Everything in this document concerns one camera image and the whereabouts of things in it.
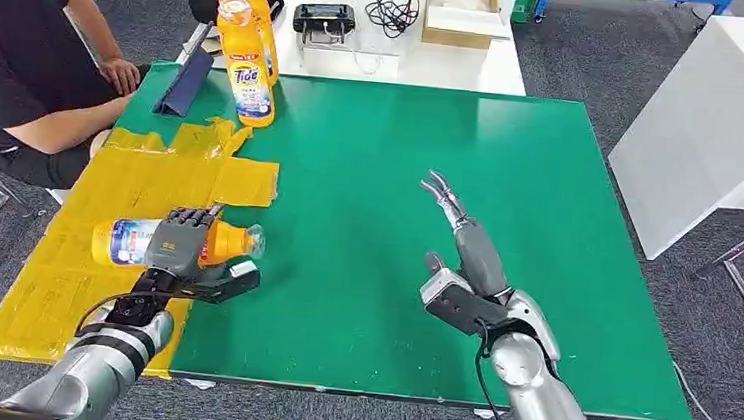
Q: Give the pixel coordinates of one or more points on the green table mat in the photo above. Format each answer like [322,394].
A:
[379,202]

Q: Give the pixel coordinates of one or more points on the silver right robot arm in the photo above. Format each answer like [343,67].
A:
[548,415]

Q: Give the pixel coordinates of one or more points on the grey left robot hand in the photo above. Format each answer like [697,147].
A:
[176,246]

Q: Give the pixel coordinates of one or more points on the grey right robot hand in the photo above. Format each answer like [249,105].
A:
[481,260]

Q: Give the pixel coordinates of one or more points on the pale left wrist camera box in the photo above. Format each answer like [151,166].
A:
[233,280]

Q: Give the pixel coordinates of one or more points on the yellow taped sheet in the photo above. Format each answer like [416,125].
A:
[72,304]

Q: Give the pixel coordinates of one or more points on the white table with clutter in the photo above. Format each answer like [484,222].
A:
[450,67]

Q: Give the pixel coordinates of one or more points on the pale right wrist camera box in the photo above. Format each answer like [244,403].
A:
[454,301]

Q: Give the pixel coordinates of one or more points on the dark blue folding stand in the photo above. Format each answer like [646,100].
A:
[186,84]

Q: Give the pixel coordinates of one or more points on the green plastic crate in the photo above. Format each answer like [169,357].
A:
[521,1]

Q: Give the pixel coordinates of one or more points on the seated person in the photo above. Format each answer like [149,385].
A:
[13,41]

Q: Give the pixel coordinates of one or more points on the open cardboard box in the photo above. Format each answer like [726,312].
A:
[456,28]

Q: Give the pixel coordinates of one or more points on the dark smartphone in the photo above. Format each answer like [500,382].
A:
[209,44]

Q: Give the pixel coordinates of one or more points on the bare white table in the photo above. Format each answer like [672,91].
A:
[709,142]

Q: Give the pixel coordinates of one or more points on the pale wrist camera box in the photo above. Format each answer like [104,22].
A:
[233,280]
[454,301]

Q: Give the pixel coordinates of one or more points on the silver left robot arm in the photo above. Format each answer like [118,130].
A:
[87,372]

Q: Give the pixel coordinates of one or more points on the black handheld controller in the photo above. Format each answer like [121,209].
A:
[324,18]

